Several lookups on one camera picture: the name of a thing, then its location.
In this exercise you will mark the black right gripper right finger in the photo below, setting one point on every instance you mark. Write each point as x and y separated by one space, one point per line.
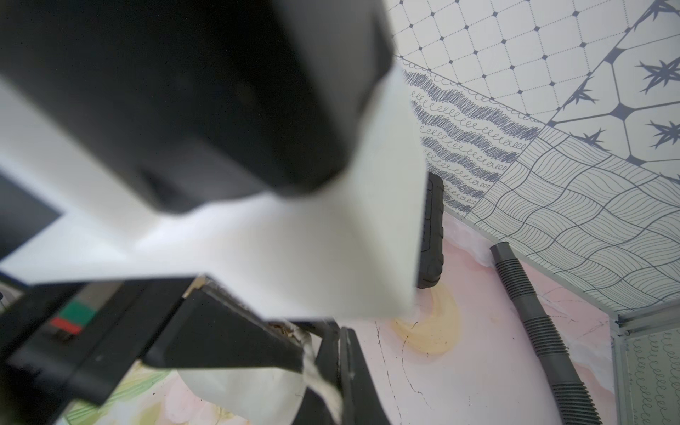
361 404

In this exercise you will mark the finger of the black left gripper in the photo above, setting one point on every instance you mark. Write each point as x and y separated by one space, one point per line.
210 329

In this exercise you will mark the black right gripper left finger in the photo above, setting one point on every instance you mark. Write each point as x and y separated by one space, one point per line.
312 377

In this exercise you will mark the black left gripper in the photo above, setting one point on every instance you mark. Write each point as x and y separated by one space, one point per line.
88 344

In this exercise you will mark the cream cloth drawstring bag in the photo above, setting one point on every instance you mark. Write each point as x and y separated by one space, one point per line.
260 395

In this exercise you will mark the black plastic tool case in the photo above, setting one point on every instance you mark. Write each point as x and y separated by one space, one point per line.
432 257

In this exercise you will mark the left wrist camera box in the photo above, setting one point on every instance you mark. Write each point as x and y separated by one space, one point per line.
270 145

